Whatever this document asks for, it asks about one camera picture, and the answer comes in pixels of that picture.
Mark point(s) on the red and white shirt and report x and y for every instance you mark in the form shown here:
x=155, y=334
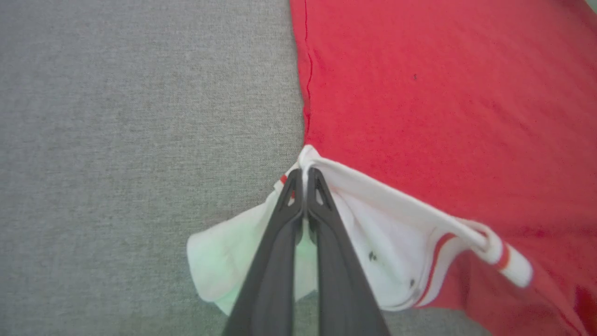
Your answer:
x=419, y=93

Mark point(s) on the grey fabric sofa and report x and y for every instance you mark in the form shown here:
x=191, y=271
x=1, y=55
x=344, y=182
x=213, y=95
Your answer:
x=116, y=140

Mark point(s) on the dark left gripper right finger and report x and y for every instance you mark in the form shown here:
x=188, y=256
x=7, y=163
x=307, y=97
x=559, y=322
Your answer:
x=340, y=289

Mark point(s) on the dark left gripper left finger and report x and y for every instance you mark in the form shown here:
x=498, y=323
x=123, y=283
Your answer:
x=270, y=280

